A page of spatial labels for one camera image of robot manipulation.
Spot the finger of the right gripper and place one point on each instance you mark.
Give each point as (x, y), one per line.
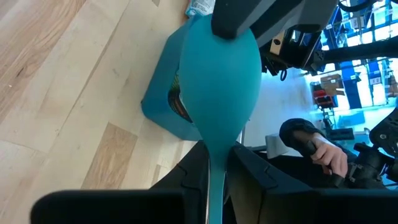
(236, 17)
(298, 15)

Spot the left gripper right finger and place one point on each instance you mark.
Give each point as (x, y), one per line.
(295, 207)

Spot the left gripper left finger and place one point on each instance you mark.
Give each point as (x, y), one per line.
(124, 207)

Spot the blue white food packet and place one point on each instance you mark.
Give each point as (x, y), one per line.
(200, 7)

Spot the blue plastic spoon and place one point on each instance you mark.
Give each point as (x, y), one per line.
(219, 77)

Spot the small foil sauce packet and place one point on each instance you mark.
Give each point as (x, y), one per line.
(178, 99)

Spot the person's forearm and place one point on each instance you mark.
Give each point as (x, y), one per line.
(295, 133)

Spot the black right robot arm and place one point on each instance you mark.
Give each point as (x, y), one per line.
(357, 51)

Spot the brown cardboard box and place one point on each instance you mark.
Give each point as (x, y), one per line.
(332, 84)

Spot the person's hand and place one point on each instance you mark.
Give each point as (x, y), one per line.
(331, 157)

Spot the blue storage shelving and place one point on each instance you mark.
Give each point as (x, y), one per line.
(351, 84)

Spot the large teal blue bin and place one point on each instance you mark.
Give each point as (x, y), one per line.
(161, 93)

